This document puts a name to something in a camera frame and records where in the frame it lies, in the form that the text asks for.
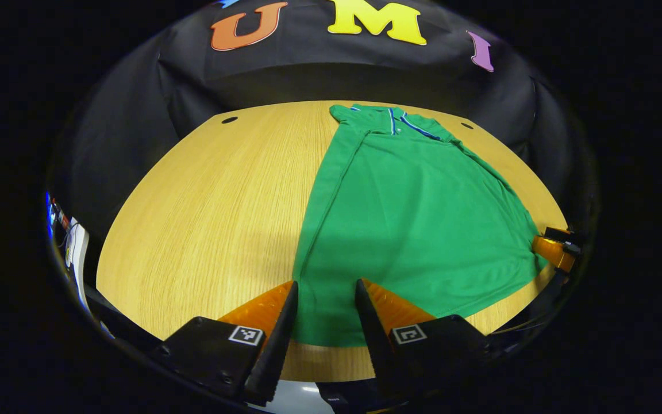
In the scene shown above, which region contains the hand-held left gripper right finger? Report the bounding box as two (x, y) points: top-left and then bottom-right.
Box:
(354, 278), (492, 403)

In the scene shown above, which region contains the white box with cables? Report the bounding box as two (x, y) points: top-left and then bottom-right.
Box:
(66, 217), (91, 311)

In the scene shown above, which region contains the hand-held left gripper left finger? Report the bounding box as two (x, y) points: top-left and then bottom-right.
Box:
(156, 280), (300, 408)

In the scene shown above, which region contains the green T-shirt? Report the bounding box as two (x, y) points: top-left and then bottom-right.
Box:
(291, 103), (550, 348)

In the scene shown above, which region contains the bright coloured screen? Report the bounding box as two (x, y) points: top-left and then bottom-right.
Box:
(45, 191), (70, 231)

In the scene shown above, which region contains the black backdrop cloth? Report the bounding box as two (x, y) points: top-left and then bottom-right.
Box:
(49, 0), (596, 242)

